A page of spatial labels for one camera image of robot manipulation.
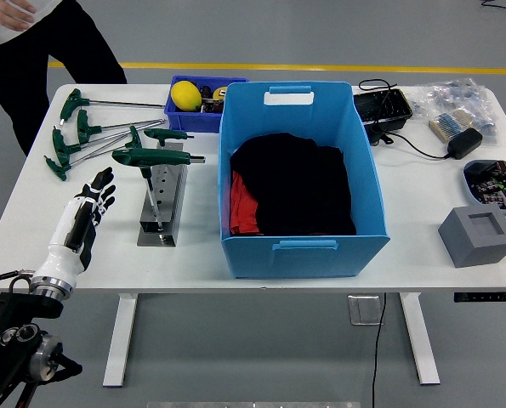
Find black cloth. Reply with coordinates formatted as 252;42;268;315
229;132;358;237

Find black plastic tray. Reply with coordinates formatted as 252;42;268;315
352;88;414;133

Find large green T-handle hex key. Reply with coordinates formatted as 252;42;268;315
111;147;206;231

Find black background floor cable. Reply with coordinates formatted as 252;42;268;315
480;0;506;22

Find red cloth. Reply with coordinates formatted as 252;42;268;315
229;169;264;236

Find person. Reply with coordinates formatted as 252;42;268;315
0;0;128;156

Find black adapter cord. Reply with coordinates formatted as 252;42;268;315
386;130;453;161

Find small blue plastic bin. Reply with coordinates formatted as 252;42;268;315
163;75;250;134

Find white table leg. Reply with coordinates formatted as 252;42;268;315
102;292;139;388
399;292;441;386

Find black hanging floor cable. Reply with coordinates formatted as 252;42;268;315
370;292;388;408

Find person's right hand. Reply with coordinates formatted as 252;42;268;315
0;0;37;31

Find taped resistor strip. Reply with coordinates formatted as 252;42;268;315
428;108;475;144

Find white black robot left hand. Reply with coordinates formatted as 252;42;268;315
31;167;117;288

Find black looped cable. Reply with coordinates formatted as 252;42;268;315
357;78;402;144

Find loose electronic components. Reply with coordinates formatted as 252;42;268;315
464;160;506;210

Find black table control panel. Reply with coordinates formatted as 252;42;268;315
453;291;506;303

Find grey foam block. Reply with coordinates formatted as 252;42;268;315
437;204;506;269

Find large blue storage box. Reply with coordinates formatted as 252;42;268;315
217;80;392;281

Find yellow lemon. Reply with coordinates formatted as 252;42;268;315
170;80;203;112

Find black power adapter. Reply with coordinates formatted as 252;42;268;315
446;127;484;162

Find pale blue dish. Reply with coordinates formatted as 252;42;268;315
463;159;506;213

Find metal tool stand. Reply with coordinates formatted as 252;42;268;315
136;142;189;248

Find metal floor socket box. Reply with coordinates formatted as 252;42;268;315
348;294;384;326

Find black plug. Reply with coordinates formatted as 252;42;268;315
367;122;395;146

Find clear plastic parts bags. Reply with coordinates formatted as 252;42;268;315
409;77;498;148

